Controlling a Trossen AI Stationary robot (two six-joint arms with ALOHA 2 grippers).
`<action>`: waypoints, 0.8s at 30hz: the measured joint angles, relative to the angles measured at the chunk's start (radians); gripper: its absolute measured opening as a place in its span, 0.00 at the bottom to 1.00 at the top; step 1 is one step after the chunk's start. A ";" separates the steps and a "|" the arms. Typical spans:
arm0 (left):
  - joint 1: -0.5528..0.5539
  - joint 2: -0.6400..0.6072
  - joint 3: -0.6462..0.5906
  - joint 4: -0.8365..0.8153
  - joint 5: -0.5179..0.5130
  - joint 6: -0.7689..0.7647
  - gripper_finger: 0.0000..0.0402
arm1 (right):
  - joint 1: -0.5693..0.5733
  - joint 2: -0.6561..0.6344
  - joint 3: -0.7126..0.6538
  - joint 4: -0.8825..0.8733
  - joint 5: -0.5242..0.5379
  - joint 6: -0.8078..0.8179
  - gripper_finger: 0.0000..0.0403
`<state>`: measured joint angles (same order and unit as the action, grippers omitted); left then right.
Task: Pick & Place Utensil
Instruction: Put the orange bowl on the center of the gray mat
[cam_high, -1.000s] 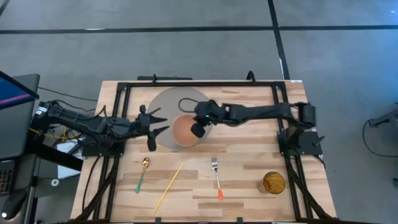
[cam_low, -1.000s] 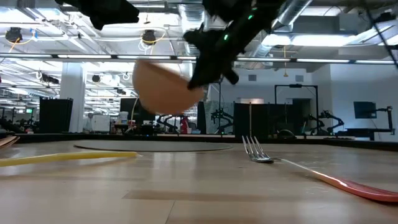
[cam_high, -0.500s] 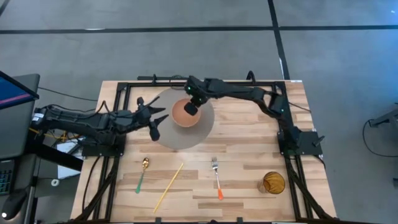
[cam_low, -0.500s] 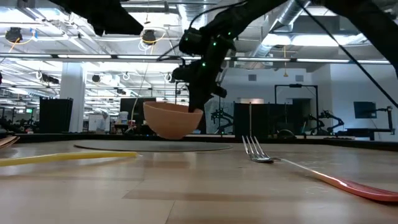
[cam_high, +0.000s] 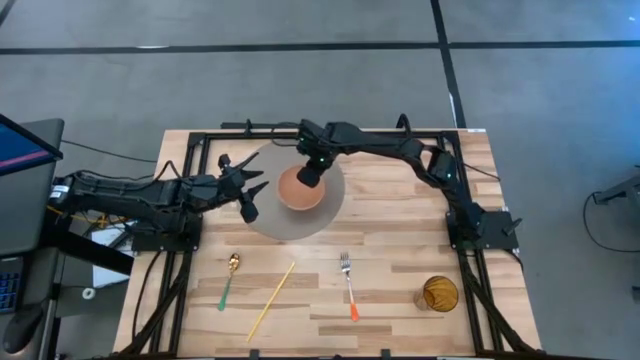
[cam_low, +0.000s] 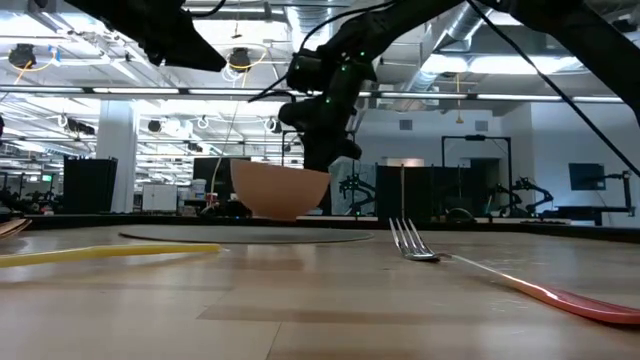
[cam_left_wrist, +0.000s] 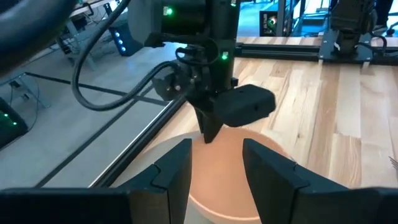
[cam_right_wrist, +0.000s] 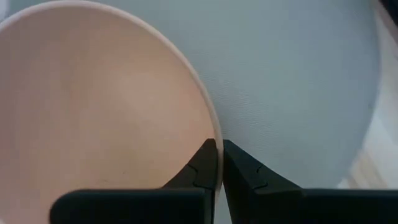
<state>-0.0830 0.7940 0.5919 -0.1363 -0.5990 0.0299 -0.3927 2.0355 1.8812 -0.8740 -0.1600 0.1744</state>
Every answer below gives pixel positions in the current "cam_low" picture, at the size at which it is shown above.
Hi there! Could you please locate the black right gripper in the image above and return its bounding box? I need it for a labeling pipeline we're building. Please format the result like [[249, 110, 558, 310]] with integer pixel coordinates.
[[277, 45, 378, 173]]

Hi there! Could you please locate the red-handled metal fork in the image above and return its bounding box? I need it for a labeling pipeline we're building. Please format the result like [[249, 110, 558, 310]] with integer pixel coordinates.
[[388, 216, 640, 327]]

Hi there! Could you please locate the wooden utensil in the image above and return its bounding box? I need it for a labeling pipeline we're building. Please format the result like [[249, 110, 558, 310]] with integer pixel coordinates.
[[0, 217, 33, 239]]

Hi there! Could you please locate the orange plastic bowl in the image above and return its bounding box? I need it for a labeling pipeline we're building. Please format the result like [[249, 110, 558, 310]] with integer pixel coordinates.
[[230, 159, 332, 222]]

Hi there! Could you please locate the black partition panel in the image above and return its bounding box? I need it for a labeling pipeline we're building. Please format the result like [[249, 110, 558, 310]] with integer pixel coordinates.
[[375, 164, 472, 221]]

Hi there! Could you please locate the white pillar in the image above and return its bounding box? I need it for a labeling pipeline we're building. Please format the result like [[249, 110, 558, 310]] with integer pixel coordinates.
[[96, 99, 140, 215]]

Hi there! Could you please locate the white cabinet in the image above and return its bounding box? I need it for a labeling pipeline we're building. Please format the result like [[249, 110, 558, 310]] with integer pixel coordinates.
[[141, 183, 179, 213]]

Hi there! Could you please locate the black cabinet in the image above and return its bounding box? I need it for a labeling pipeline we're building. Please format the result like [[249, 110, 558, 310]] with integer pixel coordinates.
[[62, 156, 119, 216]]

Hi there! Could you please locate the black ceiling camera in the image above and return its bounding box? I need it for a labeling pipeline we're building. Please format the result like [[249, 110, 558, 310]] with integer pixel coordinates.
[[8, 43, 38, 70], [228, 46, 253, 72]]

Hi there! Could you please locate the black metal frame stand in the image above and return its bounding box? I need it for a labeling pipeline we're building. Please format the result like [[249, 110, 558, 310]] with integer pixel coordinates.
[[441, 134, 514, 217]]

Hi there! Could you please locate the yellow-handled utensil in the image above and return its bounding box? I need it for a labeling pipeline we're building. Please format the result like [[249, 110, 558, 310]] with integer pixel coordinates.
[[0, 242, 222, 269]]

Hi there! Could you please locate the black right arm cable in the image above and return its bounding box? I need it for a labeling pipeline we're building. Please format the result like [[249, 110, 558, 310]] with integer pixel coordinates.
[[465, 0, 640, 179]]

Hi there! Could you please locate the wall-mounted dark monitor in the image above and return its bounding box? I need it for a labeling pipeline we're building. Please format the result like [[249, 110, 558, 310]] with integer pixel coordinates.
[[568, 162, 607, 192]]

